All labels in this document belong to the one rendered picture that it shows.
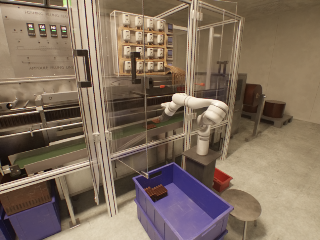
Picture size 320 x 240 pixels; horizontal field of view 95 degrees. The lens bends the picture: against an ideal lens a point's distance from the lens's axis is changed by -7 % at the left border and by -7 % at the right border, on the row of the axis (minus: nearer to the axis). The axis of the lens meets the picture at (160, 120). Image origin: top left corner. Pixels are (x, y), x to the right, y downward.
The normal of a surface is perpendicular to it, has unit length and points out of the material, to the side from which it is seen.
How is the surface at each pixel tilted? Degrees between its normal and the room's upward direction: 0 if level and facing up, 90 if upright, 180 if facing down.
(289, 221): 0
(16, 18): 90
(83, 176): 90
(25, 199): 90
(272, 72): 90
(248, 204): 0
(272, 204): 0
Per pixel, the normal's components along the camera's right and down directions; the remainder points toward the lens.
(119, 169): 0.56, 0.25
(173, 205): 0.00, -0.95
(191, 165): -0.74, 0.21
